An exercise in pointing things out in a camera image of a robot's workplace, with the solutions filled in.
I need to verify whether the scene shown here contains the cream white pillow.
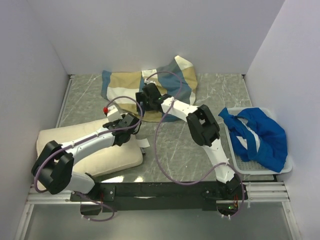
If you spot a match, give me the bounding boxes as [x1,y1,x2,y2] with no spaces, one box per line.
[36,119,143,177]

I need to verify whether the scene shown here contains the blue beige patchwork pillowcase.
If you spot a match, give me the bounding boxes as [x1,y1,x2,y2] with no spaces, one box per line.
[99,55,199,123]

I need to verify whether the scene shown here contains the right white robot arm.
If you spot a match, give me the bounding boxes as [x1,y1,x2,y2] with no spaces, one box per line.
[135,83,245,200]

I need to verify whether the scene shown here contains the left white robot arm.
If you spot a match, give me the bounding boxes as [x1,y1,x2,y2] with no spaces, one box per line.
[31,113,142,201]

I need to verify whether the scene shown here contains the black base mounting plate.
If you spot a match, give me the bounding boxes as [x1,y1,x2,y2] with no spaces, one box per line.
[70,180,248,212]

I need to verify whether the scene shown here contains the blue cloth in basket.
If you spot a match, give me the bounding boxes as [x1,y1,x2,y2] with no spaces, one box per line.
[218,107,288,173]

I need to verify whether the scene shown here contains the white plastic basket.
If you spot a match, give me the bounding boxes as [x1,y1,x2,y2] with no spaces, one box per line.
[219,107,293,175]

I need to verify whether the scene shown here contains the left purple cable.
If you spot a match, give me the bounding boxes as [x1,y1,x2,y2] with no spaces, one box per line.
[33,96,145,222]

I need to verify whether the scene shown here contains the purple cable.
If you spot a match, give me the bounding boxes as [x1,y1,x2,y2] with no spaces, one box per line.
[33,96,145,222]
[144,71,247,221]

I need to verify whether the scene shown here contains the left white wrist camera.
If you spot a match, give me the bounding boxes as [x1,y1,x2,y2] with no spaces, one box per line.
[103,105,122,123]

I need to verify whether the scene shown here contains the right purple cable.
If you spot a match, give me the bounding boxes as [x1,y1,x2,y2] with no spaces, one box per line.
[144,71,247,221]

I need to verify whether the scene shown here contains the aluminium rail frame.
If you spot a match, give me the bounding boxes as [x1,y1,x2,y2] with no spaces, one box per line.
[26,182,290,205]

